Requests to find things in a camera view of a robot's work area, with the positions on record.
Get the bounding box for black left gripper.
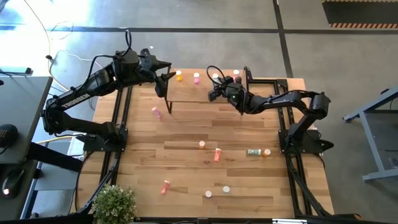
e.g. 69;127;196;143
138;48;177;98

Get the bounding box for silver metal plate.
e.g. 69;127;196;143
272;218;308;224

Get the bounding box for white cable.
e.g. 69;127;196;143
49;49;104;72

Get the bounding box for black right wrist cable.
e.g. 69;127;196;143
206;65;231;90

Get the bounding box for wooden shelf black metal legs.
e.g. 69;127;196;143
164;64;253;116

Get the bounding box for black desk leg beam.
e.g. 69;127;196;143
27;142;84;172

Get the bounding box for white paper sheet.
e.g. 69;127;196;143
67;133;91;157

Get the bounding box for green artificial potted plant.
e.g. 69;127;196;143
91;183;138;224

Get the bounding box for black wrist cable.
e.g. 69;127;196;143
206;65;231;90
124;29;133;58

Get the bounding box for grey desk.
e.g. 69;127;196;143
0;76;53;165

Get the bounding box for blue grey metal stand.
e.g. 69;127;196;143
343;86;398;183

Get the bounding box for black aluminium extrusion frame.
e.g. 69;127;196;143
70;76;335;224

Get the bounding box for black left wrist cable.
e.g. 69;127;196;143
124;29;133;58

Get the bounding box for black computer mouse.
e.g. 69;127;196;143
1;167;25;200

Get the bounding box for yellow extension cable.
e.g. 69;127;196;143
24;0;72;93

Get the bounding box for black mat hazard stripe edge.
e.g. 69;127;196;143
322;0;398;29

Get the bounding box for black round case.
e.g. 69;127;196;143
0;123;19;149

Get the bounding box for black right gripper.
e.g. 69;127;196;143
207;76;246;110

